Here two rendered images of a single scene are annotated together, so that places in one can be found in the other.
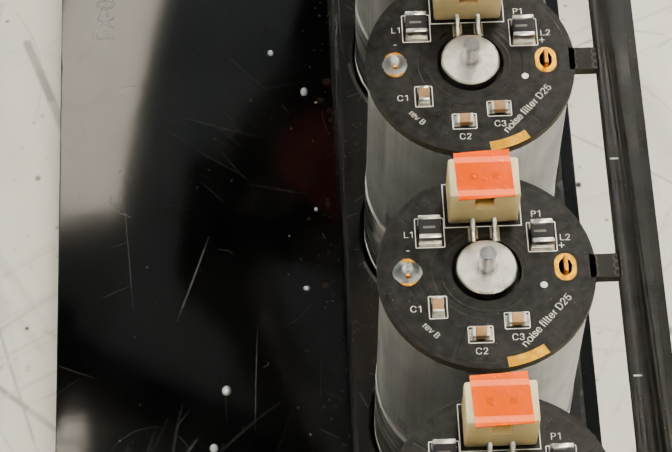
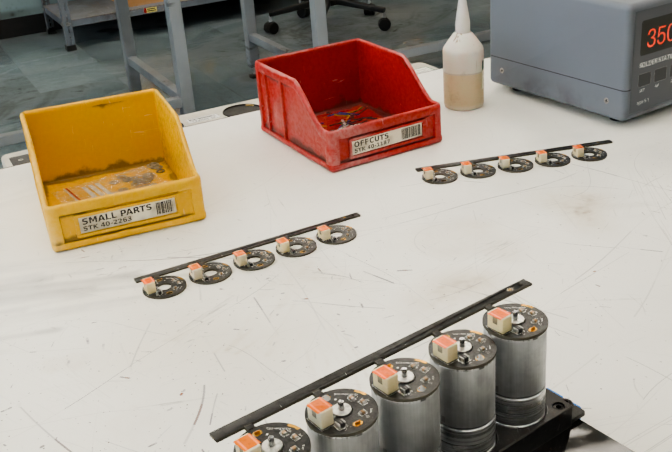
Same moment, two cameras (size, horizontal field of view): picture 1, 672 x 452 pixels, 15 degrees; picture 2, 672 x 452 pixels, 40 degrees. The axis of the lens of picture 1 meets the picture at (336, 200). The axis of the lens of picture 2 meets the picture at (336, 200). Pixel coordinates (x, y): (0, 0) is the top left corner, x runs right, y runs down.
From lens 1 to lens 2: 39 cm
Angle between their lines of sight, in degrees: 83
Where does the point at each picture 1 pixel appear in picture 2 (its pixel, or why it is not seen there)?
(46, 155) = not seen: outside the picture
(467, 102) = (417, 372)
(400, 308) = (490, 354)
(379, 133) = (436, 403)
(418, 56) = (413, 386)
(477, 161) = (442, 344)
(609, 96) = (387, 352)
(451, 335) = (486, 344)
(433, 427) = (513, 335)
